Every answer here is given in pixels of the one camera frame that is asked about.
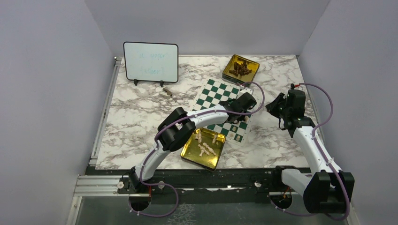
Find small tan clip object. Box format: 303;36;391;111
160;88;172;98

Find pile of dark chess pieces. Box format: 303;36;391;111
229;61;252;76

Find gold tin dark pieces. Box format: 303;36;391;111
222;54;260;84

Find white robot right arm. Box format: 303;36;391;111
266;89;355;214

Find green white chess board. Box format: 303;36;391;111
189;79;252;146

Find small whiteboard on stand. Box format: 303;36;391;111
123;41;179;86

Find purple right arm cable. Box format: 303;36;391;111
291;82;352;222

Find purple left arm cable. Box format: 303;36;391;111
138;81;266;218

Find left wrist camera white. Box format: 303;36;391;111
237;88;253;98

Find gold tin white pieces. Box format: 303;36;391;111
180;128;226;172

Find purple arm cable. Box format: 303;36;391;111
291;82;352;222
138;81;266;218

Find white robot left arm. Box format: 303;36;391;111
128;92;257;193

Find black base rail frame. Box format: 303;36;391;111
74;167;294;204

